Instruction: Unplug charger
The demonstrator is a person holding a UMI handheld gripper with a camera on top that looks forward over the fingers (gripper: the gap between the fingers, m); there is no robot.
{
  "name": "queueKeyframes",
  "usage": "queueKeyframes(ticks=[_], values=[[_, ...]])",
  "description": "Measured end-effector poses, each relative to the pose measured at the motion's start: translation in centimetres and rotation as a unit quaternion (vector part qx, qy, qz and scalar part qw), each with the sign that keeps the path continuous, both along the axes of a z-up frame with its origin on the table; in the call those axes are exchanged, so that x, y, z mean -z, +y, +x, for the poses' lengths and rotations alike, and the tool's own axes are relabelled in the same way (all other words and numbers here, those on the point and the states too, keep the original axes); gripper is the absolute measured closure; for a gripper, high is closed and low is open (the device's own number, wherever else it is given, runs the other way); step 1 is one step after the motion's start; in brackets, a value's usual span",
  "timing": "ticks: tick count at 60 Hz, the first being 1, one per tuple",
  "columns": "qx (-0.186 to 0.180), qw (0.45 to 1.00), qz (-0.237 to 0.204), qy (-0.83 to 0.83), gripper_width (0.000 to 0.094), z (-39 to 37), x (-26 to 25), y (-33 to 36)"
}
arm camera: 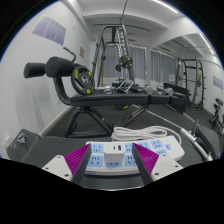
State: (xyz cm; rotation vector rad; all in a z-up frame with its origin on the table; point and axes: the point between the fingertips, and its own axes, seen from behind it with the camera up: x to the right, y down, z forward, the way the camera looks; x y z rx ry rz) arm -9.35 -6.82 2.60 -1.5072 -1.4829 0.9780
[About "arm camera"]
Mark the large purple wall poster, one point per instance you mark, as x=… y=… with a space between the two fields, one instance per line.
x=50 y=30

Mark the small black plate on rack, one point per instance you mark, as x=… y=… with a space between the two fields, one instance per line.
x=125 y=62

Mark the ceiling light strip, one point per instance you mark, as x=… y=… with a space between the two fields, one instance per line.
x=165 y=6
x=206 y=43

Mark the small purple wall poster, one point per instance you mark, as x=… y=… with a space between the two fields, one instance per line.
x=217 y=82

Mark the grey window curtain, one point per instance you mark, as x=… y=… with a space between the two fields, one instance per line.
x=140 y=63
x=163 y=66

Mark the black box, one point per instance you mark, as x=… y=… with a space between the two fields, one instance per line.
x=180 y=105

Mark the chrome dumbbell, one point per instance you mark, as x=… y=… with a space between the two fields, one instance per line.
x=149 y=90
x=165 y=91

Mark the white charger block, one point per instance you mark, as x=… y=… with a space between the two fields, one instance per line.
x=114 y=155

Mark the white power strip blue sockets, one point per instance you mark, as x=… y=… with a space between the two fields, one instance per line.
x=161 y=147

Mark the black padded cushion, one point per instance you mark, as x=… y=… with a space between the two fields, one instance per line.
x=26 y=150
x=210 y=140

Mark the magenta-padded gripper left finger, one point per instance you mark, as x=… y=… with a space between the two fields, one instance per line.
x=76 y=159

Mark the small brown wall plaque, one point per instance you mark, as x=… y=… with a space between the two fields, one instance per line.
x=81 y=52

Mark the black power rack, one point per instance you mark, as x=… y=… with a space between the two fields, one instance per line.
x=126 y=40

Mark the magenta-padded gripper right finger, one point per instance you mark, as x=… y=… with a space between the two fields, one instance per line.
x=148 y=160

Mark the white wall outlet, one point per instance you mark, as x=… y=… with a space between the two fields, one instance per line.
x=6 y=142

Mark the black squat rack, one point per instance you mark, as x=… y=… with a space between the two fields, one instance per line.
x=196 y=83

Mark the bunch of keys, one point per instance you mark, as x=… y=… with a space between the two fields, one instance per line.
x=20 y=137

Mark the black exercise machine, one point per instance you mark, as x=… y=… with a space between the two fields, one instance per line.
x=217 y=106

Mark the silver barbell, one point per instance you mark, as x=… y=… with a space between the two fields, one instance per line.
x=193 y=140

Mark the black weight plate yellow marks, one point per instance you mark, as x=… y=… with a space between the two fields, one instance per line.
x=77 y=80

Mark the black weight bench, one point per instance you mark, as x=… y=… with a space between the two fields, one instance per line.
x=110 y=99

